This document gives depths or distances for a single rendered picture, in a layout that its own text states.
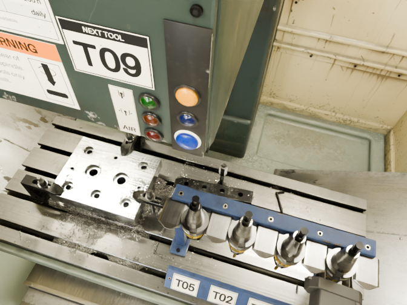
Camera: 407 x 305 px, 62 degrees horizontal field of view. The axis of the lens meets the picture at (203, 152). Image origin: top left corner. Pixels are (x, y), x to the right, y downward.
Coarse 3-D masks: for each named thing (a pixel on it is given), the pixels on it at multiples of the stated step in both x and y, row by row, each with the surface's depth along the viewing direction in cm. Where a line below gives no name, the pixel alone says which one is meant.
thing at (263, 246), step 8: (256, 232) 77; (264, 232) 77; (272, 232) 77; (256, 240) 76; (264, 240) 76; (272, 240) 76; (256, 248) 75; (264, 248) 75; (272, 248) 75; (264, 256) 74; (272, 256) 74
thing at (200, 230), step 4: (184, 212) 78; (204, 212) 78; (184, 216) 77; (204, 216) 77; (184, 220) 77; (208, 220) 77; (184, 224) 76; (204, 224) 76; (184, 228) 76; (188, 228) 76; (192, 228) 76; (196, 228) 76; (200, 228) 76; (204, 228) 76; (188, 232) 76; (196, 232) 75; (200, 232) 76; (196, 236) 77
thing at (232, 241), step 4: (232, 224) 77; (232, 228) 76; (228, 232) 75; (228, 236) 75; (232, 236) 75; (252, 236) 75; (228, 240) 76; (232, 240) 74; (252, 240) 75; (232, 244) 76; (236, 244) 74; (240, 244) 75; (244, 244) 75; (248, 244) 74; (252, 244) 75; (236, 248) 75; (244, 248) 75; (248, 248) 76
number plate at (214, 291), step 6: (210, 288) 95; (216, 288) 95; (222, 288) 95; (210, 294) 95; (216, 294) 95; (222, 294) 95; (228, 294) 94; (234, 294) 94; (210, 300) 96; (216, 300) 96; (222, 300) 95; (228, 300) 95; (234, 300) 94
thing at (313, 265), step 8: (312, 240) 76; (312, 248) 75; (320, 248) 75; (312, 256) 74; (320, 256) 74; (304, 264) 73; (312, 264) 73; (320, 264) 73; (312, 272) 72; (320, 272) 72
